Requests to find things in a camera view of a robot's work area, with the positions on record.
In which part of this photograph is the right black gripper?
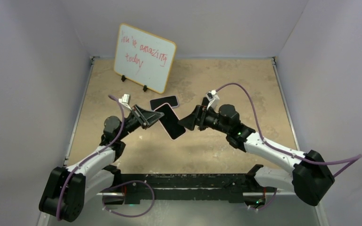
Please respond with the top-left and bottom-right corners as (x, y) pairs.
(178, 105), (230, 135)

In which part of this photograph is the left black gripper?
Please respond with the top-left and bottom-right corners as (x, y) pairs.
(117, 105), (163, 140)

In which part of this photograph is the pink phone case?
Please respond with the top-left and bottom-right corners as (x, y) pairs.
(153, 103), (187, 141)

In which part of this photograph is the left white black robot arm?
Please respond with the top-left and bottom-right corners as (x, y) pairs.
(39, 105), (164, 222)

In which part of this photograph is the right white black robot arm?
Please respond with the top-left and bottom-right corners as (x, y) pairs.
(178, 104), (335, 206)

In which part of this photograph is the phone in clear case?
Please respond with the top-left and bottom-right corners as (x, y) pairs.
(149, 95), (180, 110)

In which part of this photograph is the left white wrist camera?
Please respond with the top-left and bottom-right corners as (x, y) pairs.
(119, 94), (132, 111)

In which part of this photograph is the white whiteboard with yellow frame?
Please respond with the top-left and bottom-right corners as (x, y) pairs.
(114, 23), (177, 94)

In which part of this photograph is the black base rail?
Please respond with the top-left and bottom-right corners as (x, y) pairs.
(116, 173), (263, 204)

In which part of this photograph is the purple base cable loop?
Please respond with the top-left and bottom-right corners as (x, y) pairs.
(101, 180), (156, 218)

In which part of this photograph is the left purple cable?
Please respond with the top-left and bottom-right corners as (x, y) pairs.
(56, 95), (125, 221)

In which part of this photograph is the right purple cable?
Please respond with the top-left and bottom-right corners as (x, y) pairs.
(215, 82), (362, 178)

